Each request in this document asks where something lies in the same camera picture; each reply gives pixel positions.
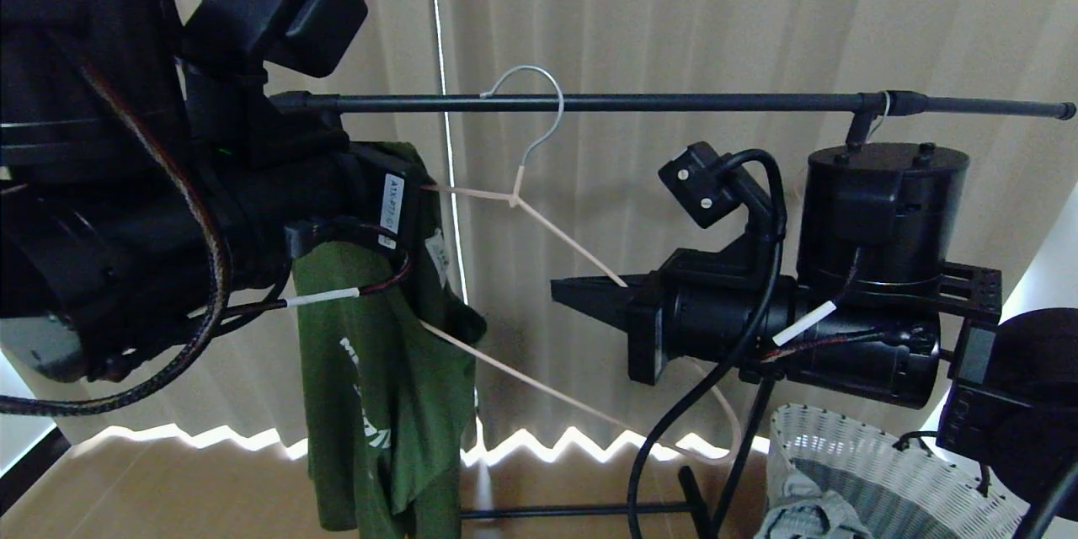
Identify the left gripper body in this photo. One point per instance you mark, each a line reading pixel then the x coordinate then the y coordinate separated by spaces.
pixel 278 210

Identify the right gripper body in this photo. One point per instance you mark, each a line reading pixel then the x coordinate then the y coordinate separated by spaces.
pixel 842 354

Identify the green printed shirt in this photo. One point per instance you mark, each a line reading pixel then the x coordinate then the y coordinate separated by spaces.
pixel 421 404

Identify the pink clothes hanger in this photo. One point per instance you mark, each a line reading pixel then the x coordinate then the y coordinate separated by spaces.
pixel 573 244

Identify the white laundry basket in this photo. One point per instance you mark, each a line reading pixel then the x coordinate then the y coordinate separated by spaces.
pixel 884 472

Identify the black clothes rack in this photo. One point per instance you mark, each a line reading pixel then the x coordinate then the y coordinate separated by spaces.
pixel 674 103

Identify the pale grey garment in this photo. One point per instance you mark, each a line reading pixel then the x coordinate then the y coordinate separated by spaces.
pixel 808 518

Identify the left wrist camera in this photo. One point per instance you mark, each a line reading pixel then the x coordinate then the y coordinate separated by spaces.
pixel 278 0

